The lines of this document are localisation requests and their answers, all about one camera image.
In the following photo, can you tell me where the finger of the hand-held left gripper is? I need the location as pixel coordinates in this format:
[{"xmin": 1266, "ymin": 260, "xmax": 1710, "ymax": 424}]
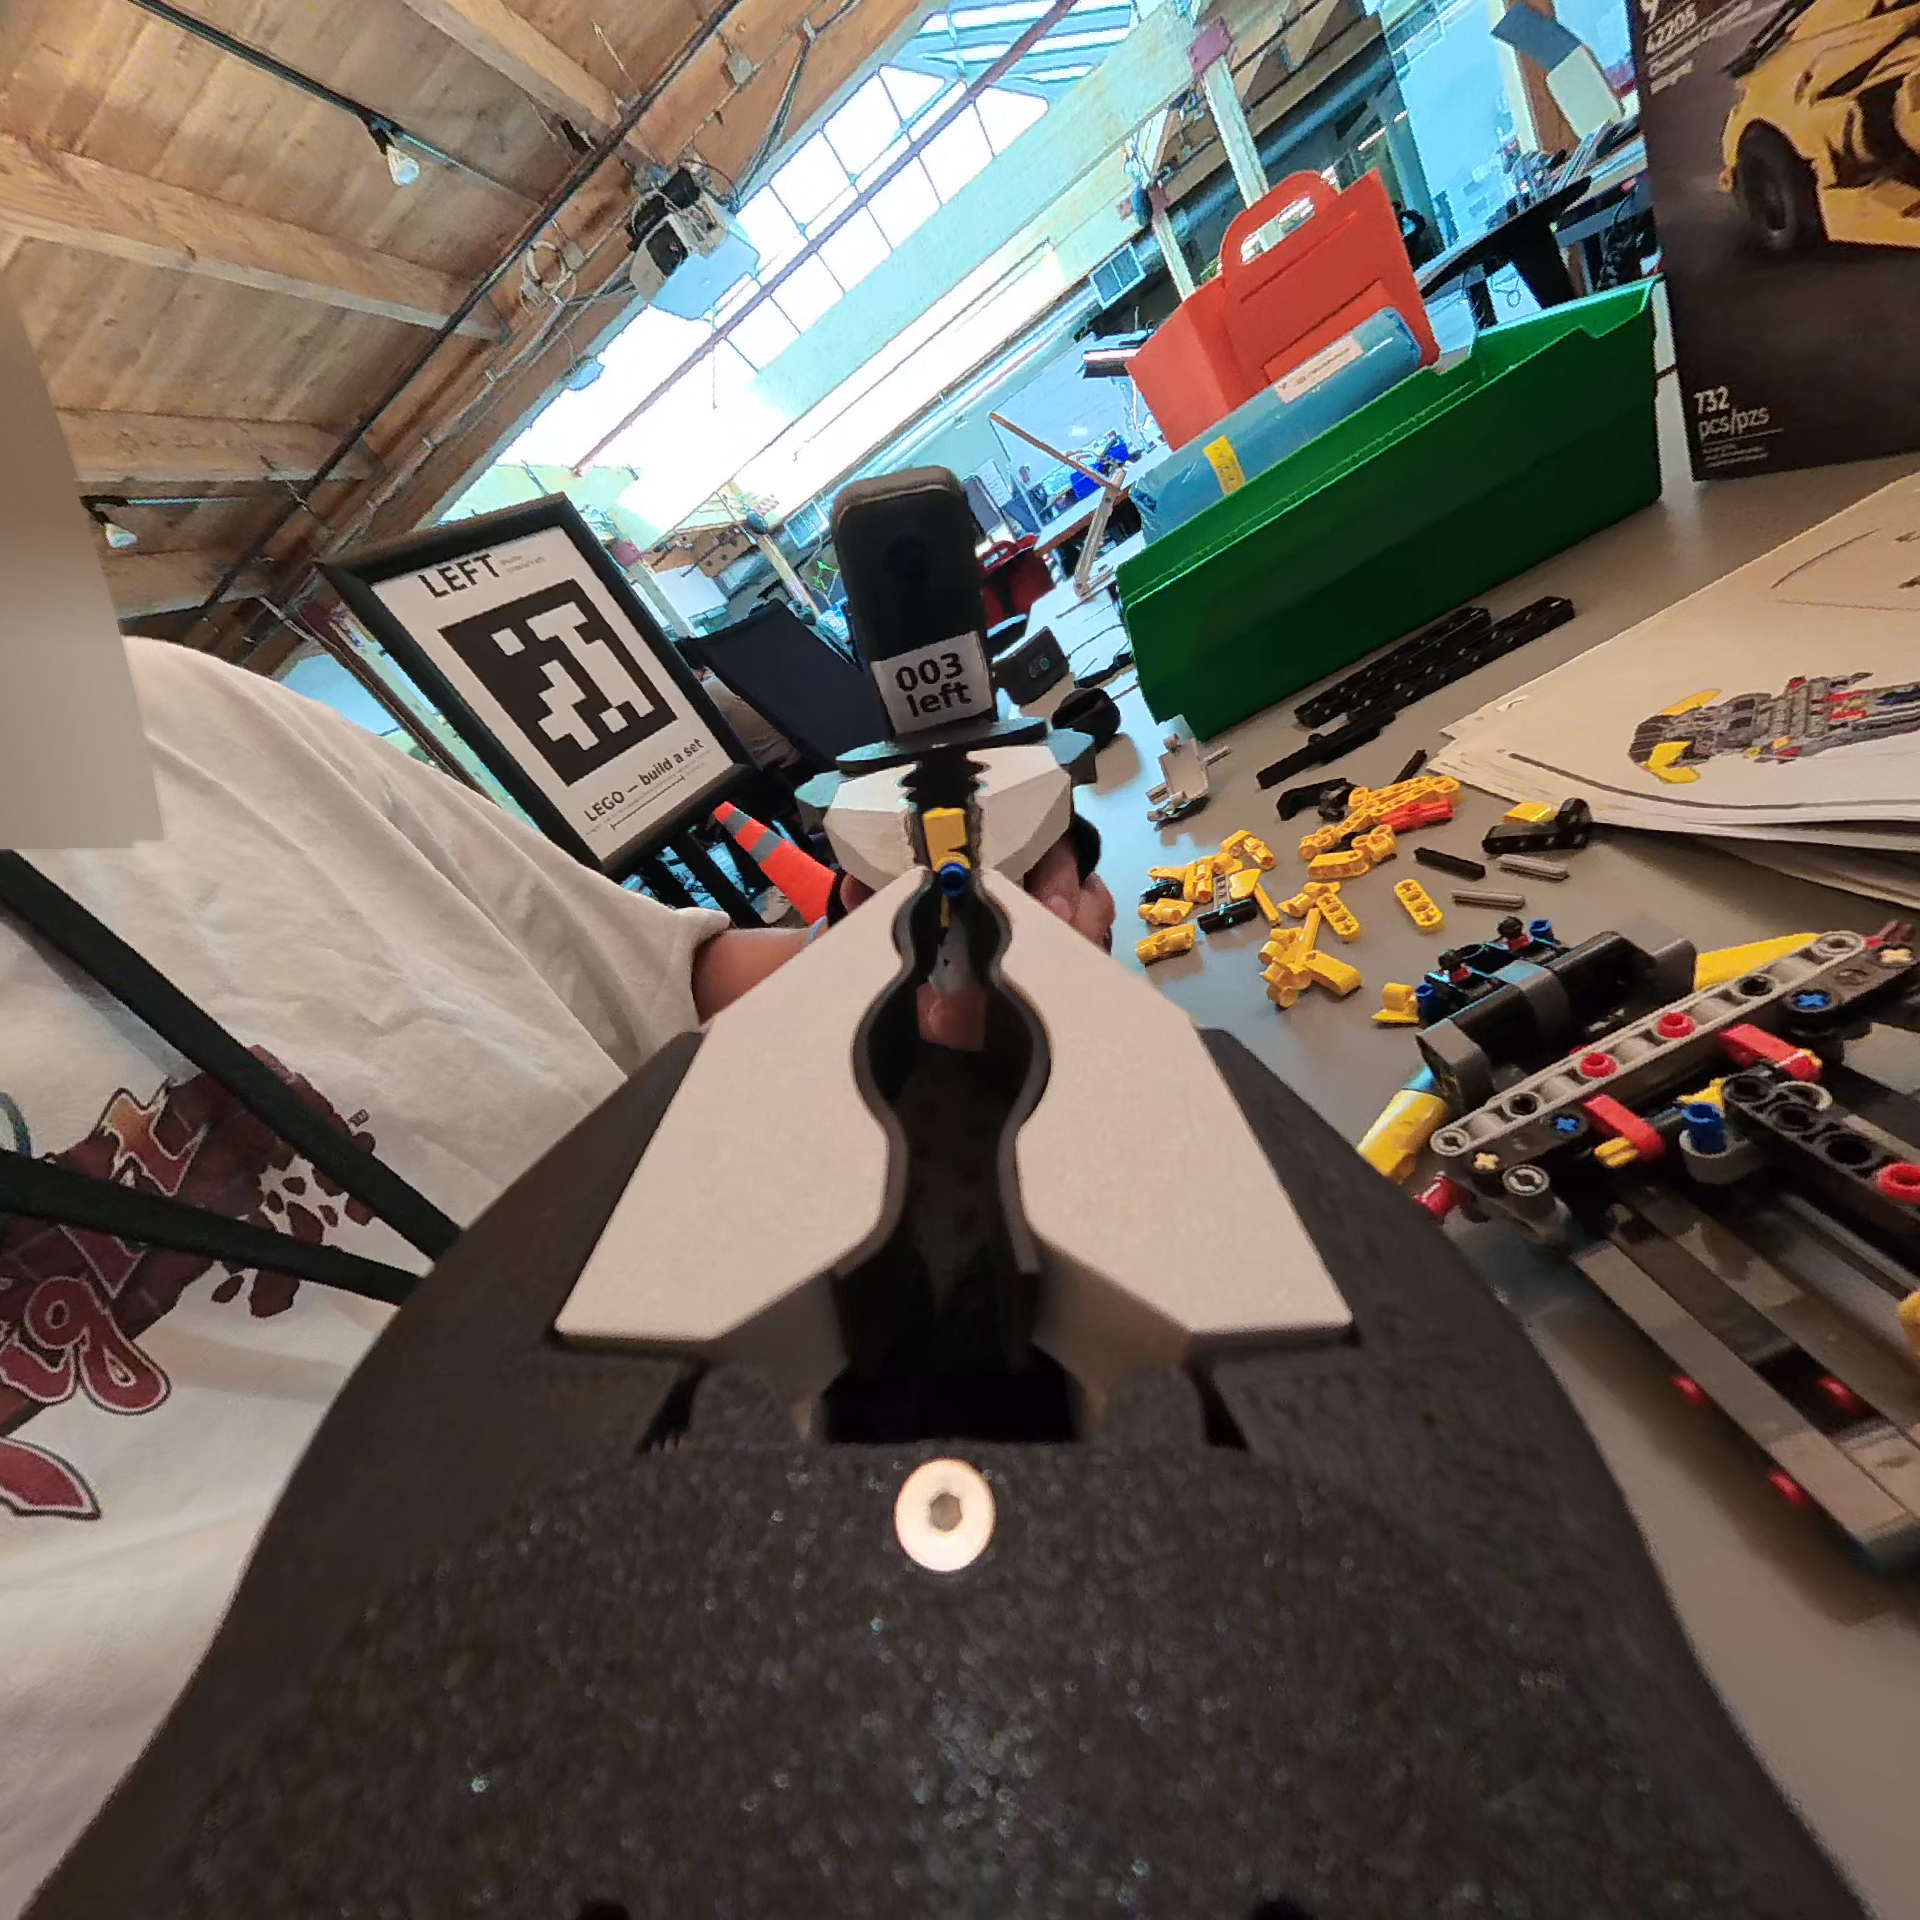
[
  {"xmin": 826, "ymin": 762, "xmax": 925, "ymax": 890},
  {"xmin": 965, "ymin": 754, "xmax": 1071, "ymax": 883}
]

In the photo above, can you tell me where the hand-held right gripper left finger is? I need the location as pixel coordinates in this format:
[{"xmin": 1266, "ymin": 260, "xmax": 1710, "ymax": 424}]
[{"xmin": 556, "ymin": 872, "xmax": 933, "ymax": 1442}]

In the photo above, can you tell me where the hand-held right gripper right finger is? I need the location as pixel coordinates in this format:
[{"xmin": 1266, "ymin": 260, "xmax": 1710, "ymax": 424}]
[{"xmin": 977, "ymin": 872, "xmax": 1356, "ymax": 1409}]

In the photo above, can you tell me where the person's left forearm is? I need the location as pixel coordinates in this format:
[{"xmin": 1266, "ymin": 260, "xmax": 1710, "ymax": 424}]
[{"xmin": 690, "ymin": 920, "xmax": 826, "ymax": 1025}]

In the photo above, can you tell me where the pile of yellow lego pieces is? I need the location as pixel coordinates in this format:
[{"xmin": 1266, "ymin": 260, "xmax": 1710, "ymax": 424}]
[{"xmin": 1132, "ymin": 772, "xmax": 1465, "ymax": 1010}]

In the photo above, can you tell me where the black lego axle connector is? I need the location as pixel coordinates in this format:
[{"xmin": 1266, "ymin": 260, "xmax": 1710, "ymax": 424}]
[{"xmin": 1258, "ymin": 718, "xmax": 1402, "ymax": 793}]

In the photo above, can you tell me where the long black lego beam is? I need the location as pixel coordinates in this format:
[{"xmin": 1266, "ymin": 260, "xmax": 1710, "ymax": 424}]
[
  {"xmin": 1329, "ymin": 594, "xmax": 1580, "ymax": 736},
  {"xmin": 1294, "ymin": 604, "xmax": 1498, "ymax": 732}
]

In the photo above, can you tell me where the partly built lego car chassis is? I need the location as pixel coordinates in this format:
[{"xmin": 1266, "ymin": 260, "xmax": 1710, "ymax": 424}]
[{"xmin": 1358, "ymin": 929, "xmax": 1920, "ymax": 1569}]

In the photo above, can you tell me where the lego instruction booklet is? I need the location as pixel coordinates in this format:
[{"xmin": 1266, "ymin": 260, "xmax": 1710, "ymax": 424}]
[{"xmin": 1437, "ymin": 477, "xmax": 1920, "ymax": 909}]

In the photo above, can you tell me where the lego set box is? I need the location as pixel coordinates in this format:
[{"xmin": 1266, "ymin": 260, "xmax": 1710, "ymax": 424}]
[{"xmin": 1622, "ymin": 0, "xmax": 1920, "ymax": 484}]

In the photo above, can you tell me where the person's left hand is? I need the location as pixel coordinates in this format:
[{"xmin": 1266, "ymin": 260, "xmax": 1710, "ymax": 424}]
[{"xmin": 1030, "ymin": 837, "xmax": 1121, "ymax": 953}]

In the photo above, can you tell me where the orange traffic cone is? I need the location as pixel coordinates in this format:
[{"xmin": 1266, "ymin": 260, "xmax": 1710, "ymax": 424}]
[{"xmin": 708, "ymin": 801, "xmax": 836, "ymax": 929}]

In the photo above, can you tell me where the black office chair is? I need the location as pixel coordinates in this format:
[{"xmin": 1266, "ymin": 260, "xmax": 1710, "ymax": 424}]
[{"xmin": 679, "ymin": 598, "xmax": 859, "ymax": 771}]

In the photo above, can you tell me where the framed marker sign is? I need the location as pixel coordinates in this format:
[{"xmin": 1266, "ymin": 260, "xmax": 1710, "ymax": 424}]
[{"xmin": 318, "ymin": 491, "xmax": 754, "ymax": 883}]

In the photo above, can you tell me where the green plastic bin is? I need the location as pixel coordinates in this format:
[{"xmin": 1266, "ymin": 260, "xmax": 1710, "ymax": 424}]
[{"xmin": 1114, "ymin": 277, "xmax": 1671, "ymax": 747}]

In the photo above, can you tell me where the blue fabric roll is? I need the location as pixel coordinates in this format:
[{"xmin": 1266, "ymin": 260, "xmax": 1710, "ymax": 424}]
[{"xmin": 1130, "ymin": 307, "xmax": 1444, "ymax": 537}]

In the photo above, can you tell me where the orange plastic case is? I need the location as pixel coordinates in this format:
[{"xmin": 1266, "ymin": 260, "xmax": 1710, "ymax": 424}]
[{"xmin": 1124, "ymin": 166, "xmax": 1444, "ymax": 452}]

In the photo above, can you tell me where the black chest strap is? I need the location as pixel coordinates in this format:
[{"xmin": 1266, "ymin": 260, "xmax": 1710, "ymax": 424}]
[{"xmin": 0, "ymin": 852, "xmax": 461, "ymax": 1310}]

